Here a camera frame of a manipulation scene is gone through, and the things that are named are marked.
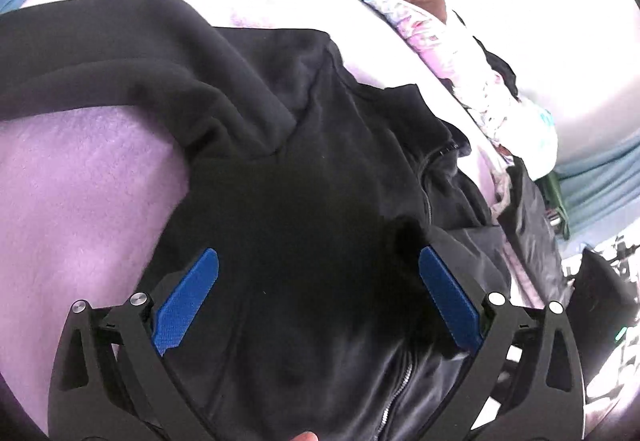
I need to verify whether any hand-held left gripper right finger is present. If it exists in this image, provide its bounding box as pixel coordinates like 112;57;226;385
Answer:
418;246;586;441

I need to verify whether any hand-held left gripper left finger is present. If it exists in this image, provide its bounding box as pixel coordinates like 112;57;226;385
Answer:
47;248;221;441

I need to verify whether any black zip jacket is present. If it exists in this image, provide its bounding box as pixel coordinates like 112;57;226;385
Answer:
0;0;513;441

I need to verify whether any black garment at bed edge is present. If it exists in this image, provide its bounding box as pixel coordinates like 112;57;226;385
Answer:
497;156;568;287

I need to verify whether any blue curtain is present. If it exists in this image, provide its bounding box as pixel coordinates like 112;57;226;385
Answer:
555;136;640;252

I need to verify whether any green cloth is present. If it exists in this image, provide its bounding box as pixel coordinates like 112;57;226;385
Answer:
542;168;571;239

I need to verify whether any purple bed sheet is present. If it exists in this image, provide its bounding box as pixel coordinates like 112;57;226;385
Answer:
0;0;640;437

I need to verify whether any small black cloth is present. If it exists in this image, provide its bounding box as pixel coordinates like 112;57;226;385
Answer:
472;36;521;99

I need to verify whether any pink floral quilt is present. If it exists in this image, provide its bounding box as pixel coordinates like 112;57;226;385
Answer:
245;0;558;182

